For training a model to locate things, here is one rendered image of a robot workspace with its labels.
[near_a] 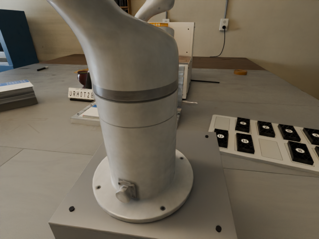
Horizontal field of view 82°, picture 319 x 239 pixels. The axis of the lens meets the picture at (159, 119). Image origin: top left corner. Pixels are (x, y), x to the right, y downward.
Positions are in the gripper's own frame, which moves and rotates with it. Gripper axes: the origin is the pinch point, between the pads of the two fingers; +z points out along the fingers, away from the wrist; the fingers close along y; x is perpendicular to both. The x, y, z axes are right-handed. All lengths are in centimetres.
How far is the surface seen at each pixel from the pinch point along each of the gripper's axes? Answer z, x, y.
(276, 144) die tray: 5.2, -6.6, 42.0
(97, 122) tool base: 4.6, -6.9, -23.6
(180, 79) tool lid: -13.3, 11.1, 6.7
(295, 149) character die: 4.7, -10.2, 46.2
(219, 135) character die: 4.1, -7.2, 23.5
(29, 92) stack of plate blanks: -3, 5, -68
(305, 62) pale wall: -32, 198, 139
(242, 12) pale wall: -84, 180, 55
